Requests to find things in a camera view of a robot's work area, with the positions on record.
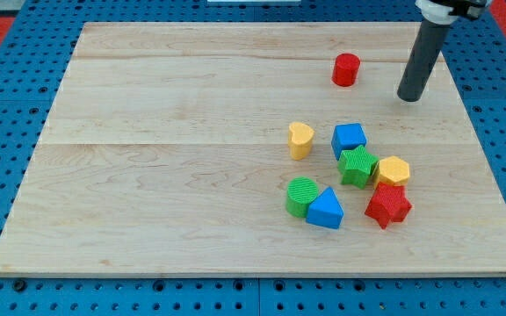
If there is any red cylinder block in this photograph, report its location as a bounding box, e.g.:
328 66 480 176
331 53 361 87

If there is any light wooden board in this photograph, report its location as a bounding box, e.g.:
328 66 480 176
0 22 506 278

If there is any yellow heart block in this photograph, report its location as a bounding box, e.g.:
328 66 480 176
287 122 314 161

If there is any green cylinder block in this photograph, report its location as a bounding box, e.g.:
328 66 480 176
286 176 319 218

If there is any blue triangle block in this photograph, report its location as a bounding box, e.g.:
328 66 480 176
306 187 344 229

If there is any blue cube block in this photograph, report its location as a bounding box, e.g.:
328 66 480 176
331 123 367 160

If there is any green star block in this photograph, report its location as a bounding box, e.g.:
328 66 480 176
337 145 379 189

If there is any yellow hexagon block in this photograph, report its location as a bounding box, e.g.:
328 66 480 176
372 156 410 188

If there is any red star block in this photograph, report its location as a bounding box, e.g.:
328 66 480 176
365 183 413 229

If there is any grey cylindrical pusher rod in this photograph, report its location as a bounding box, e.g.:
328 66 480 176
397 19 450 102

